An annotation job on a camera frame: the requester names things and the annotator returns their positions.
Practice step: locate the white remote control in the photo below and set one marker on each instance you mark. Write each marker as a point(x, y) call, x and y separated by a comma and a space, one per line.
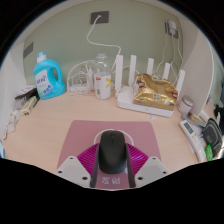
point(191, 136)

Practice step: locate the blue detergent bottle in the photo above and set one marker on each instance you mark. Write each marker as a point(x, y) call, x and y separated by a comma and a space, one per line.
point(46, 80)

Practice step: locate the white desk partition panel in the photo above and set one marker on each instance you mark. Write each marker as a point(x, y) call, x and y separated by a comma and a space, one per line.
point(198, 73)

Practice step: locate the stack of papers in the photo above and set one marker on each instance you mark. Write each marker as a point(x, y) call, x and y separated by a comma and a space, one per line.
point(26, 92)

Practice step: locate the black pen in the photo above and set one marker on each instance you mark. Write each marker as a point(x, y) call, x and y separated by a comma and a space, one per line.
point(36, 101)

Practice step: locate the grey blank wall plate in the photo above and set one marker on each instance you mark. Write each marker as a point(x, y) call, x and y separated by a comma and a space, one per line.
point(28, 50)

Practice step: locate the black bag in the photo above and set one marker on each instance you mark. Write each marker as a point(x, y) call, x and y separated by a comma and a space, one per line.
point(219, 115)

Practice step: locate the white router with antennas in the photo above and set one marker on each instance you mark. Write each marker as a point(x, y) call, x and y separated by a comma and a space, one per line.
point(125, 100)

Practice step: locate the small jar with lid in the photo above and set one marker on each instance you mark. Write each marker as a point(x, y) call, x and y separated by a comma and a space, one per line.
point(185, 105)

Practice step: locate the white wall charger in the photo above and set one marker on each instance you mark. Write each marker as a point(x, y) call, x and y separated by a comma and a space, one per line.
point(171, 28)

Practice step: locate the grey wall socket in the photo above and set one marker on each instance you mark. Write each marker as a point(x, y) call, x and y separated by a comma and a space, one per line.
point(103, 18)

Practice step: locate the pink printed mouse pad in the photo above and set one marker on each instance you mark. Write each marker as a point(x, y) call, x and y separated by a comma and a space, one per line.
point(80, 136)

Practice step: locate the black computer mouse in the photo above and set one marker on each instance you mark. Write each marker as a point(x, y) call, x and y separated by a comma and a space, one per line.
point(112, 151)

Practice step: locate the clear bottle with white label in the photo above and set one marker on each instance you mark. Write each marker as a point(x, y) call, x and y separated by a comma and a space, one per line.
point(102, 85)

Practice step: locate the black zip pouch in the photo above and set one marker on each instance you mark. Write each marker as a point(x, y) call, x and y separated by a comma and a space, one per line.
point(213, 136)

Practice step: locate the gold snack bag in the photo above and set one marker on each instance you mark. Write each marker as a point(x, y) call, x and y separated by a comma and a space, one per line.
point(155, 93)

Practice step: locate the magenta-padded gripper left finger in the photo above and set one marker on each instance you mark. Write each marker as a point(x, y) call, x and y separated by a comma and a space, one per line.
point(73, 170)

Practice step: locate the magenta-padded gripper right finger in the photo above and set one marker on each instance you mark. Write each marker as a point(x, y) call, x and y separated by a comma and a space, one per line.
point(151, 170)

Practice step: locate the small green pack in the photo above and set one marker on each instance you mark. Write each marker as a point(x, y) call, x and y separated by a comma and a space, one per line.
point(209, 152)

